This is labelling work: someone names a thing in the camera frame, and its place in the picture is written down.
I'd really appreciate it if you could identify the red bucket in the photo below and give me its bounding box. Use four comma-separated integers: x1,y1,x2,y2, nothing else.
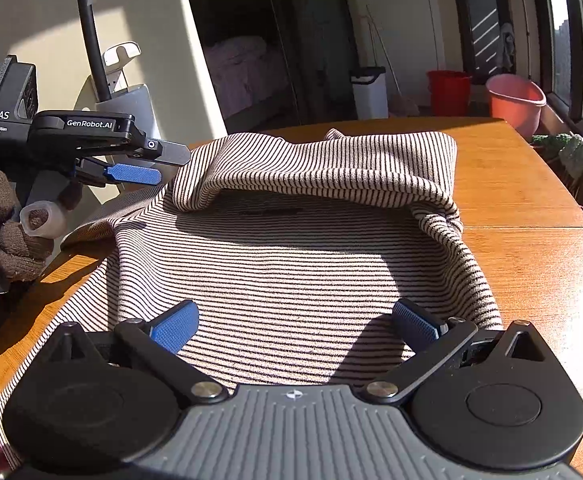
426,70,473,118

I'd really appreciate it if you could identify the white trash bin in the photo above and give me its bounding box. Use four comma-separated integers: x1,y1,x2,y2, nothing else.
350,66,389,121

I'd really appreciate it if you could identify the green potted plant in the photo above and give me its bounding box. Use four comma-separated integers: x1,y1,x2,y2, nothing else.
531,132,583,182

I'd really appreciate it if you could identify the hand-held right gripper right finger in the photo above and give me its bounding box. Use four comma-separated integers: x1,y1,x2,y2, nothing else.
364,299,547,406

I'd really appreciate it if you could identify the white wall holder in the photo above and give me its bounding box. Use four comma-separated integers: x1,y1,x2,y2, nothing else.
102,41,143,102

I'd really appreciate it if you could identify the striped knit garment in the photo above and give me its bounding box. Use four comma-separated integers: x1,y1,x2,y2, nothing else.
0,128,505,457

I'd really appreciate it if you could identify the person's left hand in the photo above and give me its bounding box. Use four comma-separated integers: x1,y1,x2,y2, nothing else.
0,167,85,285

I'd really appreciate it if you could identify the dark sliding door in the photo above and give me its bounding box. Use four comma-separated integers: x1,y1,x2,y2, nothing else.
262,0,355,127

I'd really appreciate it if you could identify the broom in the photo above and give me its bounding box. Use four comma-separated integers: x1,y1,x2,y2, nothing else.
365,5,421,117

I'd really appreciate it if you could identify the hanging grey cloth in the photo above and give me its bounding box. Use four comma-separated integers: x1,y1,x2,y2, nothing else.
500,22,517,74

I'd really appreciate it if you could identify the bed with pink bedding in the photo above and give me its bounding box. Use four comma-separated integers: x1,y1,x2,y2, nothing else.
202,35,293,122

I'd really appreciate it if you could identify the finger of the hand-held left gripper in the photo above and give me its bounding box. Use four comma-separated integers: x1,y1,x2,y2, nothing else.
130,130,193,167
74,156,163,187

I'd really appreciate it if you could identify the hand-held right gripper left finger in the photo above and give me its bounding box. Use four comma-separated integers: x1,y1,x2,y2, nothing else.
46,299,230,406

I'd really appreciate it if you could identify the pink plastic basin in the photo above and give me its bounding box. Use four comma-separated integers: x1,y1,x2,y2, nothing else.
486,74,547,139

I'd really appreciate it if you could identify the dark framed glass door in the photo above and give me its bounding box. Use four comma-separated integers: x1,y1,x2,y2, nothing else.
449,0,515,79

